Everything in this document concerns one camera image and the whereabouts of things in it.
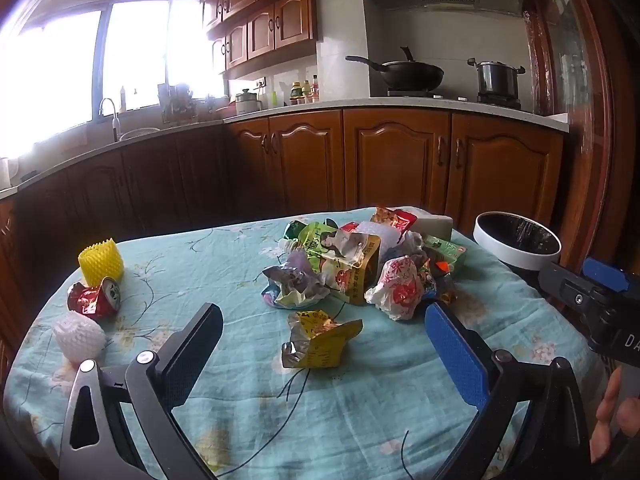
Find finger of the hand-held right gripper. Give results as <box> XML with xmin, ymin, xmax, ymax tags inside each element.
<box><xmin>538</xmin><ymin>257</ymin><xmax>632</xmax><ymax>311</ymax></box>

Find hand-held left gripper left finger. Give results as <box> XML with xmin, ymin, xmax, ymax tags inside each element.
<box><xmin>59</xmin><ymin>302</ymin><xmax>224</xmax><ymax>480</ymax></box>

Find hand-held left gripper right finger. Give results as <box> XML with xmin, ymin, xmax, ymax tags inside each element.
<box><xmin>424</xmin><ymin>301</ymin><xmax>593</xmax><ymax>480</ymax></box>

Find red white plastic bag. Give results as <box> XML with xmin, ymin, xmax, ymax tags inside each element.
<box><xmin>365</xmin><ymin>255</ymin><xmax>437</xmax><ymax>322</ymax></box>

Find green snack packet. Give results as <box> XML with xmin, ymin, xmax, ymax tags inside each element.
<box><xmin>422</xmin><ymin>235</ymin><xmax>468</xmax><ymax>273</ymax></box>

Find white round trash bin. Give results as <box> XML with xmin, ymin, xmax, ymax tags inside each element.
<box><xmin>473</xmin><ymin>211</ymin><xmax>562</xmax><ymax>273</ymax></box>

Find purple silver wrapper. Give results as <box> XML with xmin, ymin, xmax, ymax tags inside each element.
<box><xmin>261</xmin><ymin>250</ymin><xmax>331</xmax><ymax>309</ymax></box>

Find yellow snack wrapper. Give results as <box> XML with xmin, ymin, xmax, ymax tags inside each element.
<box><xmin>281</xmin><ymin>310</ymin><xmax>364</xmax><ymax>369</ymax></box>

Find green pouch with face print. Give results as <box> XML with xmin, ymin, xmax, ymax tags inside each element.
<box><xmin>284</xmin><ymin>219</ymin><xmax>382</xmax><ymax>307</ymax></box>

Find red snack packet cookie print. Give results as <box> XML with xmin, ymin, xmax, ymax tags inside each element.
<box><xmin>371</xmin><ymin>206</ymin><xmax>418</xmax><ymax>233</ymax></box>

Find person's right hand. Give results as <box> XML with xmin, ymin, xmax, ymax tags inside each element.
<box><xmin>590</xmin><ymin>365</ymin><xmax>640</xmax><ymax>463</ymax></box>

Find light blue floral tablecloth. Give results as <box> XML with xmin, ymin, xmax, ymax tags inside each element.
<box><xmin>2</xmin><ymin>205</ymin><xmax>608</xmax><ymax>480</ymax></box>

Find crushed red drink can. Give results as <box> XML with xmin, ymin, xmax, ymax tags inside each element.
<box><xmin>67</xmin><ymin>276</ymin><xmax>122</xmax><ymax>321</ymax></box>

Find white foam fruit net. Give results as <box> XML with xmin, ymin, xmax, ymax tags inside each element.
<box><xmin>53</xmin><ymin>311</ymin><xmax>107</xmax><ymax>366</ymax></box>

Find yellow foam fruit net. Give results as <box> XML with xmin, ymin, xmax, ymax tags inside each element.
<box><xmin>78</xmin><ymin>238</ymin><xmax>125</xmax><ymax>286</ymax></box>

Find wooden lower cabinets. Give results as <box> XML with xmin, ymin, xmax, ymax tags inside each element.
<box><xmin>0</xmin><ymin>109</ymin><xmax>566</xmax><ymax>271</ymax></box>

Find wooden cabinets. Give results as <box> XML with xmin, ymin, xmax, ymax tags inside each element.
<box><xmin>195</xmin><ymin>0</ymin><xmax>351</xmax><ymax>81</ymax></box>
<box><xmin>0</xmin><ymin>109</ymin><xmax>566</xmax><ymax>271</ymax></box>

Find steel cooking pot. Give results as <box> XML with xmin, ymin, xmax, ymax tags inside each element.
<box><xmin>467</xmin><ymin>57</ymin><xmax>526</xmax><ymax>98</ymax></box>

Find gas stove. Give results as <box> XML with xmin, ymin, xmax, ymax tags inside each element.
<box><xmin>385</xmin><ymin>87</ymin><xmax>523</xmax><ymax>111</ymax></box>

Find dish rack with utensils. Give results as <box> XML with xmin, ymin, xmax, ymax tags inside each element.
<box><xmin>157</xmin><ymin>82</ymin><xmax>198</xmax><ymax>123</ymax></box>

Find chrome sink faucet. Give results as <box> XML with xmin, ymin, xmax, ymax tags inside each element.
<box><xmin>98</xmin><ymin>97</ymin><xmax>121</xmax><ymax>142</ymax></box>

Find white rice cooker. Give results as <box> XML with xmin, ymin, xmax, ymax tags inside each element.
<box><xmin>235</xmin><ymin>88</ymin><xmax>263</xmax><ymax>112</ymax></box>

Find white kettle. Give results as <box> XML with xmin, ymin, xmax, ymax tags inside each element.
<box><xmin>0</xmin><ymin>157</ymin><xmax>21</xmax><ymax>188</ymax></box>

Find white kitchen countertop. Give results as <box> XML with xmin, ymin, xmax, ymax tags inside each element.
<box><xmin>0</xmin><ymin>96</ymin><xmax>571</xmax><ymax>198</ymax></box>

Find black wok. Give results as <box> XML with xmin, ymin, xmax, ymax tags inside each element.
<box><xmin>346</xmin><ymin>47</ymin><xmax>445</xmax><ymax>92</ymax></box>

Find kitchen window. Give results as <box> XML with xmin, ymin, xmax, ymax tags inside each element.
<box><xmin>0</xmin><ymin>0</ymin><xmax>224</xmax><ymax>158</ymax></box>

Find wooden upper cabinets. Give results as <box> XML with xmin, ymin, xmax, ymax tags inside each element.
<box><xmin>195</xmin><ymin>0</ymin><xmax>351</xmax><ymax>81</ymax></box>

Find wooden door frame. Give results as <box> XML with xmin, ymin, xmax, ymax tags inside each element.
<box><xmin>522</xmin><ymin>0</ymin><xmax>617</xmax><ymax>271</ymax></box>

